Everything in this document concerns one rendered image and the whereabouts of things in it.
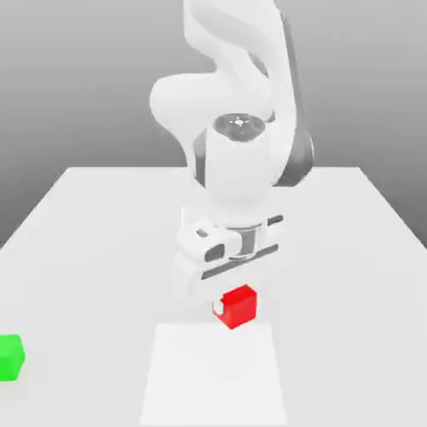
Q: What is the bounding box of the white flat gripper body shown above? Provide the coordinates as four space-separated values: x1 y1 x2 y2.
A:
171 243 280 303

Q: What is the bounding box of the small red cube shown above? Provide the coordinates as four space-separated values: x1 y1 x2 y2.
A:
212 284 259 330

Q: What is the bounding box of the small green cube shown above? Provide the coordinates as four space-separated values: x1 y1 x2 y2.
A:
0 334 27 382

